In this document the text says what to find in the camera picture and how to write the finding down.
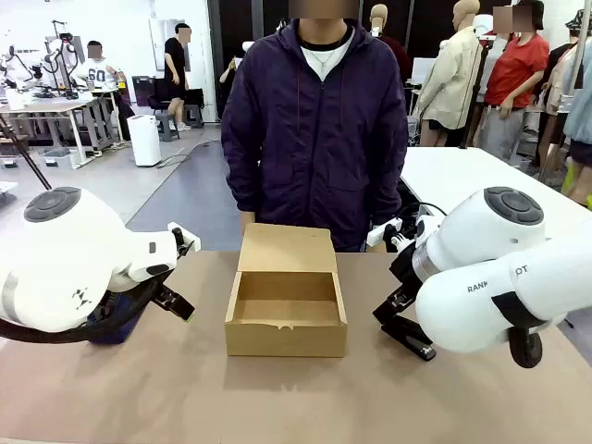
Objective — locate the grey wall panel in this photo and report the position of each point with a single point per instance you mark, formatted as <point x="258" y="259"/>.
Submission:
<point x="157" y="41"/>

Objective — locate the person in white jersey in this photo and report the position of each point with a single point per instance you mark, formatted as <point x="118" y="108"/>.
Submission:
<point x="99" y="71"/>

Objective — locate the black office chair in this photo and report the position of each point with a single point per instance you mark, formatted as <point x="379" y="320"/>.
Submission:
<point x="159" y="94"/>

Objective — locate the white table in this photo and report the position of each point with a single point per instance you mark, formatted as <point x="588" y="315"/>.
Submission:
<point x="462" y="171"/>

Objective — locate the person in purple jacket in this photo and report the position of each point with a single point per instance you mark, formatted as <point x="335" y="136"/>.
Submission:
<point x="314" y="139"/>

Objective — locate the mannequin in beige jacket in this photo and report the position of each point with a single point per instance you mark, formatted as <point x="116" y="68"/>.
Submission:
<point x="451" y="74"/>

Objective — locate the figure in red shirt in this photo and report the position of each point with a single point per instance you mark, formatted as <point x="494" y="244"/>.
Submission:
<point x="513" y="78"/>

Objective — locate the person's left hand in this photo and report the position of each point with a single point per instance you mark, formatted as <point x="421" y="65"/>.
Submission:
<point x="378" y="248"/>

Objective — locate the black tripod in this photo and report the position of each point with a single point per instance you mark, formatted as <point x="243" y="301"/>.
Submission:
<point x="25" y="155"/>

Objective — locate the white air purifier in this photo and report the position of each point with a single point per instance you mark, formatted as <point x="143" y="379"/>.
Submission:
<point x="144" y="141"/>

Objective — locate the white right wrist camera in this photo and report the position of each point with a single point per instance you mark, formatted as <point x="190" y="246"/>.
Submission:
<point x="383" y="232"/>

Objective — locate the background work desk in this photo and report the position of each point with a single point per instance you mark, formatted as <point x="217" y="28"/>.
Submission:
<point x="51" y="108"/>

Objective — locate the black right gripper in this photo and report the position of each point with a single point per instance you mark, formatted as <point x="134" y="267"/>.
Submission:
<point x="403" y="263"/>

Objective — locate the person's right hand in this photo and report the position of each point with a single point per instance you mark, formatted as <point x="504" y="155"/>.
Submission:
<point x="247" y="223"/>

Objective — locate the black stapler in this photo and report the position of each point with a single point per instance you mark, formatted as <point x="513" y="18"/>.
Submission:
<point x="411" y="337"/>

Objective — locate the mannequin in dark red top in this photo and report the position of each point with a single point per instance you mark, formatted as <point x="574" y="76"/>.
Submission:
<point x="393" y="51"/>

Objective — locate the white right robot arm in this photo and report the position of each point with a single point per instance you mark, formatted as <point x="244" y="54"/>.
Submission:
<point x="490" y="259"/>

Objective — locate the brown cardboard box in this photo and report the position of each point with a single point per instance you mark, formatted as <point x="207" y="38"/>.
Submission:
<point x="287" y="296"/>

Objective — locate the background white robot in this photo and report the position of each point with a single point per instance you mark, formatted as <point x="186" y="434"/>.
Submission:
<point x="60" y="55"/>

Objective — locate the person in black shirt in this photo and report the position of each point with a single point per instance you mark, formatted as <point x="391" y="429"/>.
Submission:
<point x="176" y="69"/>

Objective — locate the grey stool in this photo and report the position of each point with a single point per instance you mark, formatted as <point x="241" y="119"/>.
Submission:
<point x="167" y="125"/>

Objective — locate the navy zip pouch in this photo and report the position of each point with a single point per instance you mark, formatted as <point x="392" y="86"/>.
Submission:
<point x="111" y="330"/>

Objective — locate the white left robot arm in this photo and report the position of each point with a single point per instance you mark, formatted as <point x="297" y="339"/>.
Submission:
<point x="69" y="259"/>

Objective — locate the grey storage bin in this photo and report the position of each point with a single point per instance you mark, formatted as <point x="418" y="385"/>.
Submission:
<point x="57" y="158"/>

